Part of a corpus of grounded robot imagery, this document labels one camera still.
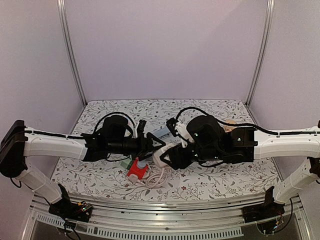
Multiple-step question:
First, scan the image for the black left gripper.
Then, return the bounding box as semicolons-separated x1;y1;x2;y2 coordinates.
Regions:
107;132;166;162

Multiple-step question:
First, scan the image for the white cube adapter red print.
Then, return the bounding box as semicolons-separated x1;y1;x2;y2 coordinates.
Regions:
152;143;179;170

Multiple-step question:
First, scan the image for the red cube socket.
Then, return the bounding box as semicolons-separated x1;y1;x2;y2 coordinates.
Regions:
127;159;148;182

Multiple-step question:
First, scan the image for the white multicolour power strip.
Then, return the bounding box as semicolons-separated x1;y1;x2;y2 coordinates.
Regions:
125;120;135;138

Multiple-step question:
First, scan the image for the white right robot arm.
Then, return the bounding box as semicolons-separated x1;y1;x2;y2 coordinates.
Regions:
159;115;320;218

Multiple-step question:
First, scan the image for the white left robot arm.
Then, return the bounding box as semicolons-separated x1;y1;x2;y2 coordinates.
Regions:
0;115;166;217

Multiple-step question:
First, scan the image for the grey round plug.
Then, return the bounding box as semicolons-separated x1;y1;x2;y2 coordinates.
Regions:
136;160;147;169

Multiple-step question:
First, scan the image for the light blue power strip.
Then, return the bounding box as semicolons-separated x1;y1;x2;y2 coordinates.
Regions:
152;127;170;138

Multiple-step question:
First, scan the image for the floral patterned table mat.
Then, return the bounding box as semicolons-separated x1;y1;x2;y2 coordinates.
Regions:
51;99;280;202

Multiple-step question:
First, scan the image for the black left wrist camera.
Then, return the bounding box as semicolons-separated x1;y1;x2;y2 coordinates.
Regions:
136;119;147;134

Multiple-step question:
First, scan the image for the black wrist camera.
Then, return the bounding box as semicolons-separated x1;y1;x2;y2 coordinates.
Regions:
136;119;147;134
166;117;195;148

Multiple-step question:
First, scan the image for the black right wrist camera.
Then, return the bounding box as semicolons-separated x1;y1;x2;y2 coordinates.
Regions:
166;117;195;148

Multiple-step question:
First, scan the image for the aluminium front rail frame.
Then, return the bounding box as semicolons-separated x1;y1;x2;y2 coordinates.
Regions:
21;192;312;240

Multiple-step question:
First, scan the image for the aluminium left corner post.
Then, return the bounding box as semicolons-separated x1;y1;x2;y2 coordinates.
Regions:
57;0;88;107

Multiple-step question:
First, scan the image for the aluminium corner post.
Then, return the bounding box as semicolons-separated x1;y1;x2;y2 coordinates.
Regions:
57;0;88;107
245;0;275;108

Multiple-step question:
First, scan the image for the aluminium right corner post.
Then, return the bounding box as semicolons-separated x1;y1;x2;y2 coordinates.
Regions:
245;0;275;108

